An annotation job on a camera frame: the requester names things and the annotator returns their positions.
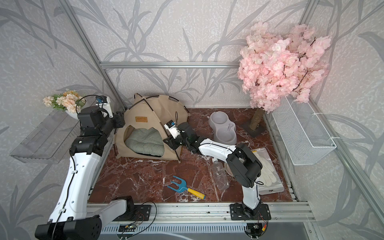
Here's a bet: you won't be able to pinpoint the grey double pet bowl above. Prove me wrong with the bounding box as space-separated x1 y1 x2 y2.
209 111 237 145

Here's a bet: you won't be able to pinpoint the green checked cushion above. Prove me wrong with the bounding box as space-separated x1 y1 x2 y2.
125 128 165 157

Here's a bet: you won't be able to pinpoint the beige pet tent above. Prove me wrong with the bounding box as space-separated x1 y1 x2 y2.
115 93 190 162

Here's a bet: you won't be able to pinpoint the steel bowl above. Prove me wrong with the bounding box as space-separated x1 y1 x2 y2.
224 163 234 177

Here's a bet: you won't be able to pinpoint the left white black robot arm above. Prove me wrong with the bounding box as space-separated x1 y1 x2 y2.
35 106 136 240

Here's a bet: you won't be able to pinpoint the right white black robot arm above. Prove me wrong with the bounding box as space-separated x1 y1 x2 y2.
164 120 263 213

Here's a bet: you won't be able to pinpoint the clear plastic bottle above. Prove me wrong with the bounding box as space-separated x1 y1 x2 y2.
211 158 230 192

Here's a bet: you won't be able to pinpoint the small potted flowers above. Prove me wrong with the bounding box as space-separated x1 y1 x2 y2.
43 90 86 120

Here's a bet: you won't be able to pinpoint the blue yellow garden fork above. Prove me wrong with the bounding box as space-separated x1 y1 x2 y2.
167 176 206 200

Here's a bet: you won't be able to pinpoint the clear acrylic shelf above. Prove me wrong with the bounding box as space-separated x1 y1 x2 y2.
10 111 80 164

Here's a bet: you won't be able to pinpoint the bagged white gloves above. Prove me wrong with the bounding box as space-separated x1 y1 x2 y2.
253 148 284 195

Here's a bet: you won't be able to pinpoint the pink blossom tree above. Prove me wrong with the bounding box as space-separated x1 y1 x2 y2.
238 22 332 113

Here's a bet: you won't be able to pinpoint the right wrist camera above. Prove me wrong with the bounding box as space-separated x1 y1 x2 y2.
164 120 180 139

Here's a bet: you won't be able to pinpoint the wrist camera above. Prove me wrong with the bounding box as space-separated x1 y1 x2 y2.
96 96 113 118
164 120 180 139

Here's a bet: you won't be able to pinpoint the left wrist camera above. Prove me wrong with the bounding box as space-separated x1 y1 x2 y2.
96 96 113 118

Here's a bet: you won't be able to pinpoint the white wire basket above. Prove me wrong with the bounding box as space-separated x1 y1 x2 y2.
272 96 337 166

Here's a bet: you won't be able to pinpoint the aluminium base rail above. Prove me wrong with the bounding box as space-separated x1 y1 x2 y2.
86 201 316 225

